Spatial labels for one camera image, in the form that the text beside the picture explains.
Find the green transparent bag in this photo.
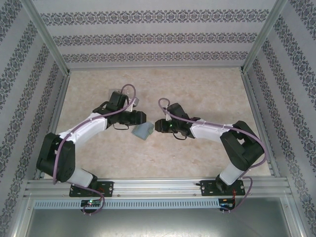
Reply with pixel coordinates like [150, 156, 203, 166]
[131, 122, 156, 141]

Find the clear plastic card stack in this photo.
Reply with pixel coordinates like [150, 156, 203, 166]
[109, 86, 141, 107]

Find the small controller circuit board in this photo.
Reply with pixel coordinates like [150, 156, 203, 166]
[80, 198, 103, 208]
[219, 197, 237, 211]

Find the grey sheet metal panel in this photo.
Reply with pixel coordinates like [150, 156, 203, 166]
[23, 208, 298, 237]

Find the aluminium mounting rail beam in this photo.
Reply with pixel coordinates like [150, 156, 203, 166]
[24, 179, 290, 198]

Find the aluminium table side rail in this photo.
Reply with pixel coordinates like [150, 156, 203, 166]
[34, 73, 73, 181]
[239, 71, 282, 178]

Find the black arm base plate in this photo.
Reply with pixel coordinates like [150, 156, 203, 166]
[70, 181, 115, 198]
[200, 179, 246, 198]

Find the slotted grey cable duct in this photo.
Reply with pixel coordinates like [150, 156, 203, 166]
[33, 198, 221, 210]

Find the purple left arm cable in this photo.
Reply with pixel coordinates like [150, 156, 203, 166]
[52, 83, 138, 216]

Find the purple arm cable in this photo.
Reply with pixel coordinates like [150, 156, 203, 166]
[52, 83, 138, 216]
[158, 98, 269, 213]

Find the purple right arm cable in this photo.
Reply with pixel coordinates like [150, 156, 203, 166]
[158, 98, 269, 213]

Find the aluminium frame post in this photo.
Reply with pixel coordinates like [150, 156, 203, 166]
[239, 0, 289, 75]
[21, 0, 73, 76]

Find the aluminium frame leg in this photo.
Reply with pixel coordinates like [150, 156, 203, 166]
[11, 194, 35, 237]
[280, 194, 307, 237]

